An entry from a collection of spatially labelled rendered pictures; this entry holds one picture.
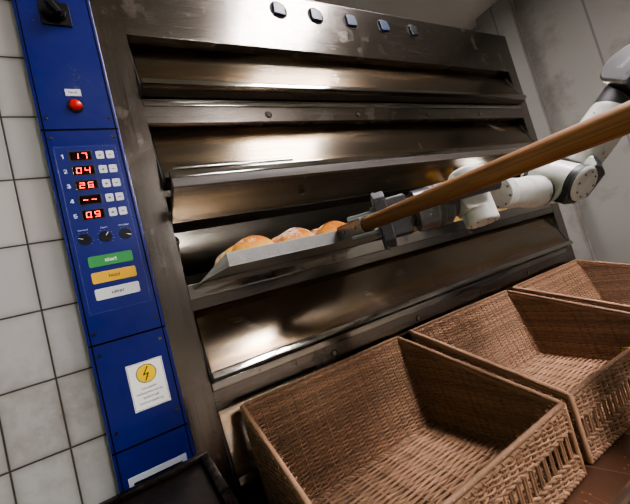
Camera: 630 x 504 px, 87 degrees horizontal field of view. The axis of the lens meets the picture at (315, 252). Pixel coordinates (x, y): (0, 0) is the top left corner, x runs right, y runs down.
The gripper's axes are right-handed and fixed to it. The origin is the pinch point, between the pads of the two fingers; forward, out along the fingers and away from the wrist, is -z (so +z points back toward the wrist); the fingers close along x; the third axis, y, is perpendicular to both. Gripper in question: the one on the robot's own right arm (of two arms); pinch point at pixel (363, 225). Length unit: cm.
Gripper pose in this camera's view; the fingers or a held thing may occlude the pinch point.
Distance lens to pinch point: 71.6
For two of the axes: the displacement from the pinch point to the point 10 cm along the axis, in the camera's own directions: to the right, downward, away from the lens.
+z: 9.6, -2.6, -1.0
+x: 2.6, 9.6, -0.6
